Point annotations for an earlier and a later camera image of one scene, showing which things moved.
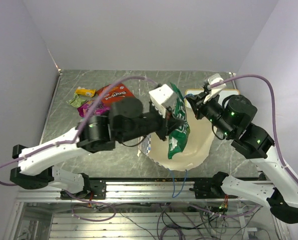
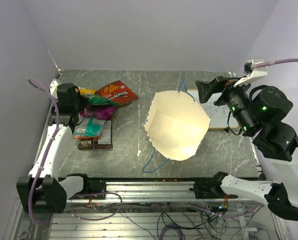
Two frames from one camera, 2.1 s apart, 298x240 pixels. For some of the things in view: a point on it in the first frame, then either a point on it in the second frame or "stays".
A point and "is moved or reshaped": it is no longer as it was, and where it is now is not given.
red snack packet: [115, 91] stays
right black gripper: [197, 102] to [207, 89]
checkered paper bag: [196, 152] is moved or reshaped
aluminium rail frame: [93, 208] stays
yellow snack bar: [89, 92] stays
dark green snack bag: [179, 140] to [96, 100]
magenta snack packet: [100, 109] stays
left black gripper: [168, 123] to [84, 101]
